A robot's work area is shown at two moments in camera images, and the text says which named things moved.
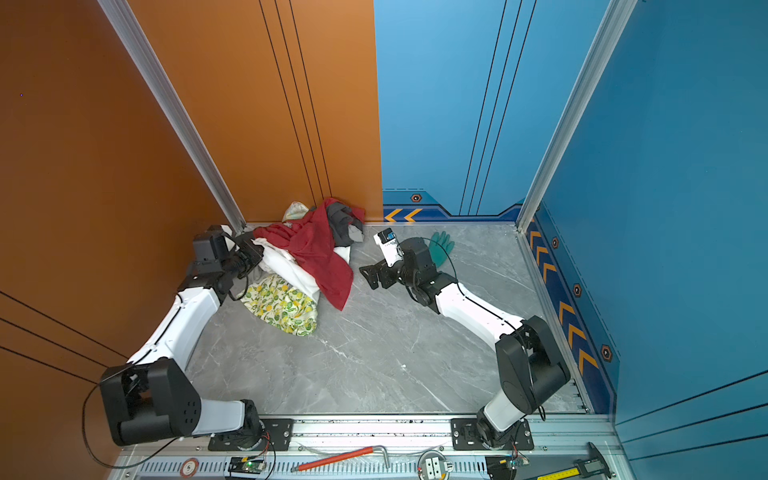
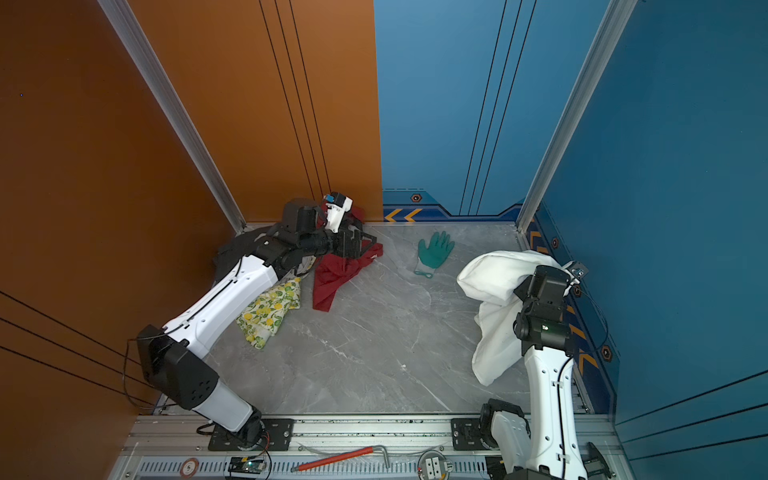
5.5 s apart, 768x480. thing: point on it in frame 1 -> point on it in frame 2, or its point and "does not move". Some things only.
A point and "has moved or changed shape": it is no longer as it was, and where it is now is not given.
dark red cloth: [308, 236] has moved or changed shape
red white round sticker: [189, 467] does not move
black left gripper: [247, 249] -> [355, 252]
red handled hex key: [344, 456] does not move
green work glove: [441, 247] does not move
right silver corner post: [591, 70] does not move
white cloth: [283, 261] has moved or changed shape
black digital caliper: [594, 465] does not move
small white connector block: [433, 468] does not move
